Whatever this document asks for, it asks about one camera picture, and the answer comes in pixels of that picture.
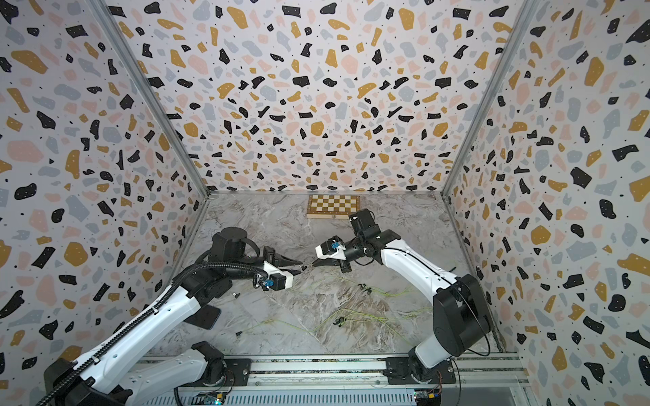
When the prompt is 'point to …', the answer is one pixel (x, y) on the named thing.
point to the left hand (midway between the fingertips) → (300, 259)
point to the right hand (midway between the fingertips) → (317, 261)
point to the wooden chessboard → (333, 206)
